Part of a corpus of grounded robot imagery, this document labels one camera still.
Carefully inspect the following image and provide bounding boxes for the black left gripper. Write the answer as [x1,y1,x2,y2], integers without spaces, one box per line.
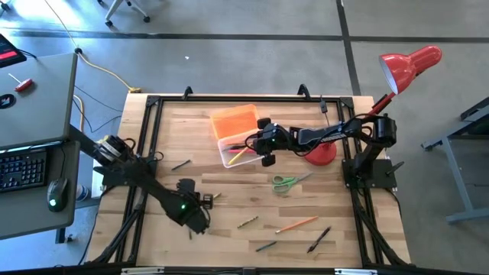
[166,178,214,235]

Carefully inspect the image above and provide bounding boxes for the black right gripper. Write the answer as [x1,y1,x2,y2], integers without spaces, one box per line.
[251,117,292,167]

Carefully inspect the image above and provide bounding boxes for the orange pencil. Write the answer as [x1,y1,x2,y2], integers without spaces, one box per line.
[274,216,319,235]

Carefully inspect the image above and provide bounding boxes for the clear pencil box orange lid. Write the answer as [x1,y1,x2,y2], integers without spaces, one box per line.
[209,103,267,170]

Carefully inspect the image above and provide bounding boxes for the blue white cup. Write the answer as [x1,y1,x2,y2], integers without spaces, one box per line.
[75,185,91,202]

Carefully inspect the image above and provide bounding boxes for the black computer mouse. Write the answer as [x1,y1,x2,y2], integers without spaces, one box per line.
[46,177,69,213]

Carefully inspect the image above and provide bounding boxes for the grey desk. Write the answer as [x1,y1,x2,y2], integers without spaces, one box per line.
[0,141,81,244]

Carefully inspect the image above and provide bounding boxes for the grey raised desk platform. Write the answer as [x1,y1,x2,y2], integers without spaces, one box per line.
[0,52,79,150]

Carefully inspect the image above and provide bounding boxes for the black keyboard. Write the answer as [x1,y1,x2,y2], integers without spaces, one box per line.
[0,148,49,193]

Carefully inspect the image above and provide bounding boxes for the grey metal table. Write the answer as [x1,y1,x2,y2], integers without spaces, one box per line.
[421,97,489,225]

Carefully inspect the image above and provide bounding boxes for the white office chair base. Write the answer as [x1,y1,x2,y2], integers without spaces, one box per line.
[97,0,151,28]

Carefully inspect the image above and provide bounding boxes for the round black logo sticker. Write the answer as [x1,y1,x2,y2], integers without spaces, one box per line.
[0,93,17,110]

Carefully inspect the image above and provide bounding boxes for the black tablet red screen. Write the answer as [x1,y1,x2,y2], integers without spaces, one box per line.
[0,33,28,69]

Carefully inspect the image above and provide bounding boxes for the green handled scissors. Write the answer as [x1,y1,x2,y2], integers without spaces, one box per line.
[271,171,314,194]

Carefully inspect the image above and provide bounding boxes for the black lamp cord switch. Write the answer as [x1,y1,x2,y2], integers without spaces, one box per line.
[319,95,330,127]

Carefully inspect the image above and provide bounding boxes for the silver bracket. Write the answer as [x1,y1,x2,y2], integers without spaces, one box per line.
[335,268,378,275]
[121,267,165,275]

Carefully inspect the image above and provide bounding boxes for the yellow extension cable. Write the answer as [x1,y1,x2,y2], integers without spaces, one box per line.
[44,0,142,94]

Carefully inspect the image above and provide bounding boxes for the red T-handle tool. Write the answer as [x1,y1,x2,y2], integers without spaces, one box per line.
[8,73,34,92]

